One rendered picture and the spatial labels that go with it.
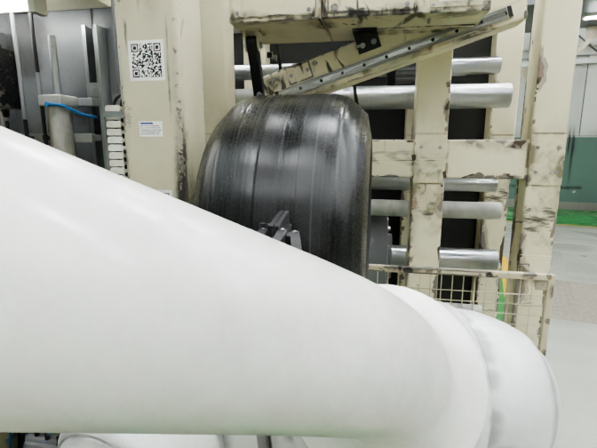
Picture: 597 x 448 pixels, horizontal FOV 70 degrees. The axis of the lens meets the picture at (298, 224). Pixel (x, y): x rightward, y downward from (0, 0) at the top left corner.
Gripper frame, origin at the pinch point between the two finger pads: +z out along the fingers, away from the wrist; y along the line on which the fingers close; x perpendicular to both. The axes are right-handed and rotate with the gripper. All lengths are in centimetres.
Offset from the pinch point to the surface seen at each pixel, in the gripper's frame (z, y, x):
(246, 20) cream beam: 54, 19, -33
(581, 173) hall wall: 836, -400, 182
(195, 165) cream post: 28.8, 25.1, -2.5
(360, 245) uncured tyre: 6.5, -11.2, 5.0
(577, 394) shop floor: 154, -125, 149
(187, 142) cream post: 26.3, 25.1, -7.9
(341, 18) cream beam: 55, -4, -32
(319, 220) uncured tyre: 3.9, -5.2, 0.0
